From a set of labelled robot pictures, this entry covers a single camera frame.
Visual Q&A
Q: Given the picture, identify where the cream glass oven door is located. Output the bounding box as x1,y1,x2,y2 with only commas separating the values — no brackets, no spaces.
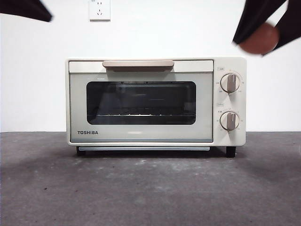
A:
68,60,214,143

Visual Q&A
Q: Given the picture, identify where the brown egg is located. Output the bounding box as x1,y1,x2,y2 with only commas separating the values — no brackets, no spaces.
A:
240,22,280,55

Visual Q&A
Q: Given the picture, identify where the white wall socket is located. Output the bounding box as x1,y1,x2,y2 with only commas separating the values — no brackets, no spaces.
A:
89,0,111,22

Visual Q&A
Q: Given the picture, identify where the cream Toshiba toaster oven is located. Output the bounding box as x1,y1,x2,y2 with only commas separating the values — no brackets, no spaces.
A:
64,56,247,158

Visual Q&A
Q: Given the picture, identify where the metal wire oven rack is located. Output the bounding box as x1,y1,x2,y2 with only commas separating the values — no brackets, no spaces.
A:
103,113,188,117

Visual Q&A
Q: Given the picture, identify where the cream round oven knob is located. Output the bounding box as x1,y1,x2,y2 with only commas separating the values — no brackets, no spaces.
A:
221,73,241,93
220,111,240,131

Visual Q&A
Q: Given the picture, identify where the silver oven crumb tray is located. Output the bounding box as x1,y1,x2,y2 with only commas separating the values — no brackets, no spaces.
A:
78,146,211,152

